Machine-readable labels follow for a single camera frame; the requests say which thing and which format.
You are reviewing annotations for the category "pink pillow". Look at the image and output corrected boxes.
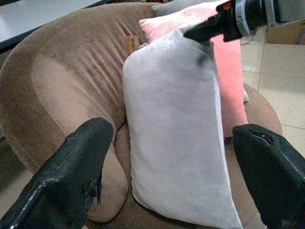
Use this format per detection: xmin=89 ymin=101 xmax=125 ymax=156
xmin=138 ymin=0 xmax=250 ymax=139

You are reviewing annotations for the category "brown suede sofa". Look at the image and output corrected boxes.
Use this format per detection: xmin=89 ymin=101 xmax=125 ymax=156
xmin=0 ymin=2 xmax=283 ymax=229

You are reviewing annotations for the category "white table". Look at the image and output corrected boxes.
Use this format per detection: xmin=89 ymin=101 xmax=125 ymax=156
xmin=0 ymin=0 xmax=103 ymax=50

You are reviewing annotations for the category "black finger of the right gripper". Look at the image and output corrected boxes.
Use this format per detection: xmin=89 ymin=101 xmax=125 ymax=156
xmin=196 ymin=41 xmax=214 ymax=66
xmin=183 ymin=13 xmax=227 ymax=42

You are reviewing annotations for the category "grey velvet pillow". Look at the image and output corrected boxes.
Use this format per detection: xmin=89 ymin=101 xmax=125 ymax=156
xmin=152 ymin=0 xmax=222 ymax=17

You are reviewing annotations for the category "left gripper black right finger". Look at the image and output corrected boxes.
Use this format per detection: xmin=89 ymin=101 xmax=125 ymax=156
xmin=232 ymin=123 xmax=305 ymax=229

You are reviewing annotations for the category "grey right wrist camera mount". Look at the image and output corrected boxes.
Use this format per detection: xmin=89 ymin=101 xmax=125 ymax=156
xmin=234 ymin=0 xmax=259 ymax=38

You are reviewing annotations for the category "thin black cable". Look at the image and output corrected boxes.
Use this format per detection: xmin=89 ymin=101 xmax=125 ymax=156
xmin=240 ymin=33 xmax=258 ymax=46

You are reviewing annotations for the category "brown cardboard box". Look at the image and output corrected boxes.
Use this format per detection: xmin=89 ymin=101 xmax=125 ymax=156
xmin=265 ymin=19 xmax=305 ymax=45

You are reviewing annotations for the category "brown sofa label tag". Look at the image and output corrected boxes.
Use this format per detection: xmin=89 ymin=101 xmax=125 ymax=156
xmin=123 ymin=35 xmax=140 ymax=54

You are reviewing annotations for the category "light grey pillow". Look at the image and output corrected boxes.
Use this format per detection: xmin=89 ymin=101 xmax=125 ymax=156
xmin=122 ymin=23 xmax=244 ymax=229

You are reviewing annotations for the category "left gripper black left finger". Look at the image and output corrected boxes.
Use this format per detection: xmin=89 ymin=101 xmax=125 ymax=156
xmin=0 ymin=117 xmax=114 ymax=229

